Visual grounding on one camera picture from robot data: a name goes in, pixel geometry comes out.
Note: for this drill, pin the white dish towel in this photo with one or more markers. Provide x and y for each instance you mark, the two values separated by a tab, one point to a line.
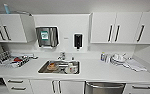
134	65

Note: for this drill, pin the blue dish soap bottle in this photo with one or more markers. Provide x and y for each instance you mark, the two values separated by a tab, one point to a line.
103	57

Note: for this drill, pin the steel sink basin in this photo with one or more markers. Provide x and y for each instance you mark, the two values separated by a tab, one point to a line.
59	71

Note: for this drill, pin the white wall cabinet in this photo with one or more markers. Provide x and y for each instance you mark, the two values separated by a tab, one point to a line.
127	28
11	28

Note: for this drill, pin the small white cup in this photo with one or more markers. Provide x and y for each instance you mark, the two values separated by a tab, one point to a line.
107	59

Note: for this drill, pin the chrome faucet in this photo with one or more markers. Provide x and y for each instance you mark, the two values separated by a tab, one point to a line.
61	56

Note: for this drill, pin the white base cabinet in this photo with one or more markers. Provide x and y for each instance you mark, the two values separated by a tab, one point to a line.
41	87

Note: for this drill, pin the blue spray bottle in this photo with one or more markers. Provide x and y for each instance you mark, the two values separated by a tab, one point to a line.
6	9

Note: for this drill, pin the stack of white plates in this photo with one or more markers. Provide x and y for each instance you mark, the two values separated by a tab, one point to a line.
118	59

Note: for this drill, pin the white mug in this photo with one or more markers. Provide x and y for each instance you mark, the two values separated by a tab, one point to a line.
71	68

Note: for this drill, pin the black soap dispenser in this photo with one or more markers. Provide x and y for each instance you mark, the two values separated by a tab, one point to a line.
78	40

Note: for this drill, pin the brown bowl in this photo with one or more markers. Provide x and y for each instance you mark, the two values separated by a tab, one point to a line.
52	66

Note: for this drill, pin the stainless steel dishwasher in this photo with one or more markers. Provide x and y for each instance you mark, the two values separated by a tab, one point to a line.
104	89

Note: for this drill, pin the steel paper towel dispenser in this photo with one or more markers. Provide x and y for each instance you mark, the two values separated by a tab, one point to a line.
46	36

